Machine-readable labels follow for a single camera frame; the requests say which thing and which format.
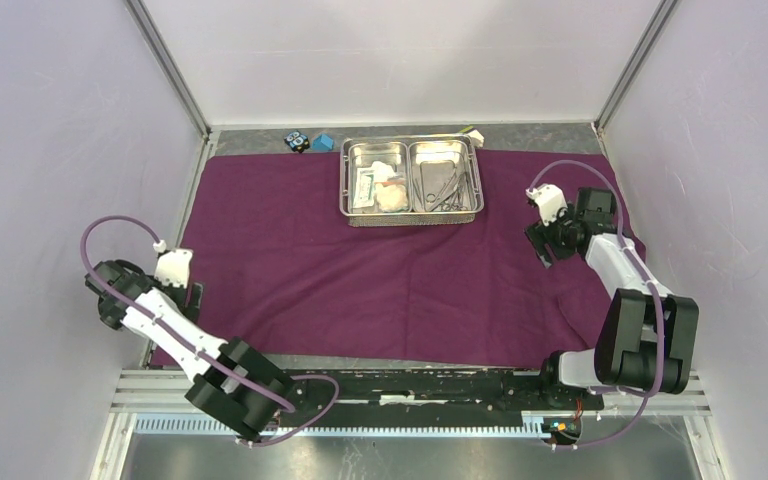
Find purple cloth wrap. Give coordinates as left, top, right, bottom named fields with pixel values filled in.
left=182, top=149, right=615, bottom=368

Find steel pan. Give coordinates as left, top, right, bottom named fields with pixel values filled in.
left=409, top=139, right=476, bottom=213
left=341, top=139, right=411, bottom=216

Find steel surgical scissors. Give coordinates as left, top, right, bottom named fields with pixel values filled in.
left=426, top=174, right=467, bottom=212

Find white gauze wad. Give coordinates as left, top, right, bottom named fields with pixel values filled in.
left=371, top=161, right=408, bottom=213

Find black blue toy car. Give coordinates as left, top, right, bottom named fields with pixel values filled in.
left=284, top=130, right=311, bottom=153

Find aluminium front frame rail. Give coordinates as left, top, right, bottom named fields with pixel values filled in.
left=92, top=370, right=713, bottom=442

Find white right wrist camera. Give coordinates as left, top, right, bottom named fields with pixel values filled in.
left=526, top=184, right=567, bottom=226

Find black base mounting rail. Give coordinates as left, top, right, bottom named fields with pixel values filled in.
left=289, top=368, right=605, bottom=412

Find aluminium corner frame rail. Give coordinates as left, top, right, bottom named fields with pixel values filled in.
left=592, top=0, right=680, bottom=136
left=124, top=0, right=211, bottom=138

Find blue toy block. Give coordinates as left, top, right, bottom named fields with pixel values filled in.
left=311, top=134, right=335, bottom=152

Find aluminium corner frame rail right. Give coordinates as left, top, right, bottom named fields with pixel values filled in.
left=592, top=0, right=680, bottom=136

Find steel left inner pan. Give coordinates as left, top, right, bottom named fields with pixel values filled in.
left=341, top=139, right=411, bottom=216

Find metal mesh instrument tray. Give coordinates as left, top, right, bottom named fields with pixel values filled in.
left=339, top=134, right=485, bottom=227

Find sealed suture packet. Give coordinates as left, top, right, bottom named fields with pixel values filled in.
left=352, top=167, right=375, bottom=209

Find steel right inner pan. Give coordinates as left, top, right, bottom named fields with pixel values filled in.
left=409, top=139, right=476, bottom=213

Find aluminium corner frame rail left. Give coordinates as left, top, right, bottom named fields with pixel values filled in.
left=124, top=0, right=211, bottom=138

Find steel forceps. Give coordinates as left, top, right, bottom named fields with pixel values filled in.
left=412, top=175, right=422, bottom=203

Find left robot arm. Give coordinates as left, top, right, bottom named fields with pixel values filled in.
left=85, top=261, right=296, bottom=441

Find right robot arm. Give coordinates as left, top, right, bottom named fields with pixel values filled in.
left=525, top=184, right=699, bottom=408

